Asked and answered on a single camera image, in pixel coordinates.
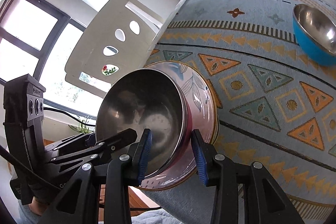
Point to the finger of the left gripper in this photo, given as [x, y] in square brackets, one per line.
[110, 144]
[73, 144]

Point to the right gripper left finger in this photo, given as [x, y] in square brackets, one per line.
[124, 172]

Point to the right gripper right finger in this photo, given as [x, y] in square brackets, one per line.
[214, 169]

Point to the blue leaf round plate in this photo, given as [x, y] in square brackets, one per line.
[204, 118]

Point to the blue steel bowl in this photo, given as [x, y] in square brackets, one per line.
[315, 34]

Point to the patterned blue table mat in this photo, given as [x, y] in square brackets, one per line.
[275, 104]

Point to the green potted plant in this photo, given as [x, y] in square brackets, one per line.
[84, 125]

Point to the white chair near left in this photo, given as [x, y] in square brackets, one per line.
[117, 41]

